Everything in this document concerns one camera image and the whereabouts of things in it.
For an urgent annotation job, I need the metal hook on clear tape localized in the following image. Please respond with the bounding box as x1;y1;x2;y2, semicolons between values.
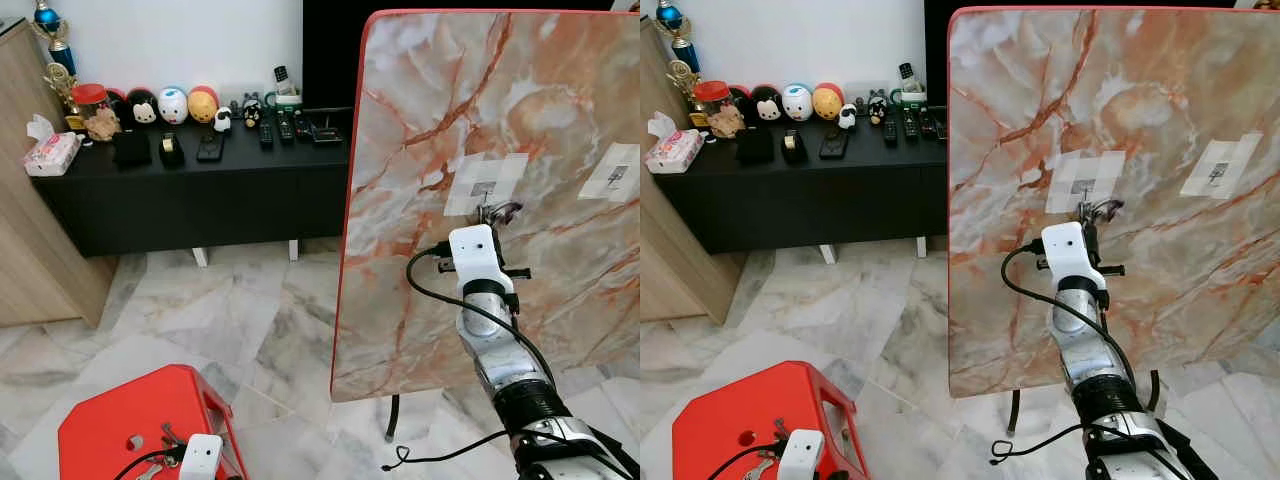
443;152;530;217
1180;132;1264;199
580;142;641;204
1045;150;1129;215

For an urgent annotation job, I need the marble pattern folding table top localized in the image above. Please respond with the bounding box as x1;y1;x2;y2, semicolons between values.
945;5;1280;400
330;8;641;404

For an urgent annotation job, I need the light wooden cabinet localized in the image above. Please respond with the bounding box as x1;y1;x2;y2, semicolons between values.
640;12;744;324
0;18;119;330

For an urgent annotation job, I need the pink white tissue pack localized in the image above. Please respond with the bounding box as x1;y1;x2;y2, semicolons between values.
22;114;84;178
645;111;707;175

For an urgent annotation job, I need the green white cup holder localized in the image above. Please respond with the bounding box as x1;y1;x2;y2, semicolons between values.
268;66;305;112
893;63;930;110

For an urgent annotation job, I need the clear jar with red lid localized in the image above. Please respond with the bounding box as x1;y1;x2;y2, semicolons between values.
70;84;122;142
693;80;747;140

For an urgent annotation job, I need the gold and blue trophy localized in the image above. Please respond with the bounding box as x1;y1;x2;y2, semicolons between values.
655;0;707;128
30;0;87;132

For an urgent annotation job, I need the black low tv console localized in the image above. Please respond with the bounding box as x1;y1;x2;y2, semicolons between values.
30;106;354;260
655;103;951;255

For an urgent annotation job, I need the red plastic stool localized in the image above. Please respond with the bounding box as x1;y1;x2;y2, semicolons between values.
672;360;869;480
58;365;249;480

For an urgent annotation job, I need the black wallet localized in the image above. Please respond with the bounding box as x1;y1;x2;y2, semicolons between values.
736;127;778;168
112;130;154;170

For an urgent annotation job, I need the yellow round plush toy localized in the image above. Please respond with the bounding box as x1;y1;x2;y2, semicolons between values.
188;85;221;125
812;82;846;122

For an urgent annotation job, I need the black mouse plush toy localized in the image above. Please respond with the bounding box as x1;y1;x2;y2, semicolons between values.
749;85;785;124
124;88;160;127

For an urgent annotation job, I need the white round plush toy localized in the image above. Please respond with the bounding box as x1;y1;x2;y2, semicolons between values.
782;83;814;123
158;86;190;126

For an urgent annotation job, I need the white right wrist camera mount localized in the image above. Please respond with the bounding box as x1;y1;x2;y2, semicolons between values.
1040;222;1106;294
447;225;509;292

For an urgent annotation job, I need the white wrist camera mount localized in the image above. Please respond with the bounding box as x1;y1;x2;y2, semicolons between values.
178;434;226;480
1040;222;1106;294
778;430;826;480
447;225;509;292

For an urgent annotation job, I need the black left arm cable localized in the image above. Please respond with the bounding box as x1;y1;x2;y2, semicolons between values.
708;445;787;480
112;448;187;480

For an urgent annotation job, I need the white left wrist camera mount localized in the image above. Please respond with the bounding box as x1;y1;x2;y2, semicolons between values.
778;430;826;480
178;434;226;480

